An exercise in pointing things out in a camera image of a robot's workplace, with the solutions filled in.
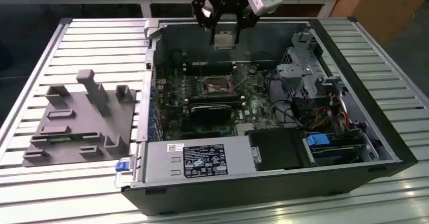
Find black open PC case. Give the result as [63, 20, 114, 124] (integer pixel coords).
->
[115, 17, 420, 211]

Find brown cabinet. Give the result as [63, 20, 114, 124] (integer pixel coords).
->
[331, 0, 429, 47]

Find silver square CPU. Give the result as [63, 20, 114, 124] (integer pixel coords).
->
[214, 32, 234, 50]

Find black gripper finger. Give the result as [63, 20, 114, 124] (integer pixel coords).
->
[190, 0, 221, 46]
[234, 0, 260, 45]

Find blue disk carrier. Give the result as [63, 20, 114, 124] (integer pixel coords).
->
[304, 133, 332, 150]

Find orange and yellow wire bundle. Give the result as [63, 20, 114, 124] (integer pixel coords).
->
[311, 110, 351, 130]

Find black drive bay box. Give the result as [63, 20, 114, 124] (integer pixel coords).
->
[245, 128, 316, 172]

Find black cable bundle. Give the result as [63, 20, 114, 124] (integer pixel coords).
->
[271, 98, 307, 130]

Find black RAM stick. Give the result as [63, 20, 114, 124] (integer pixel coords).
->
[190, 95, 244, 104]

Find CPU socket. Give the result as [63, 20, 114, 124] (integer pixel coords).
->
[200, 75, 233, 96]

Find grey power supply unit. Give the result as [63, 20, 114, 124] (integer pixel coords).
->
[140, 137, 262, 184]

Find black graphics card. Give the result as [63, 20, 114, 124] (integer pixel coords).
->
[189, 103, 233, 121]

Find blue case latch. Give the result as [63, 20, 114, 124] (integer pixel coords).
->
[115, 158, 130, 172]

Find grey part rack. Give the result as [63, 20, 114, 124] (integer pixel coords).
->
[22, 69, 140, 169]

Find grey metal drive cage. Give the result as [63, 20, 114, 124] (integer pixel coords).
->
[277, 32, 332, 99]

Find green motherboard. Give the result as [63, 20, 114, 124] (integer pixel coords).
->
[153, 63, 287, 137]

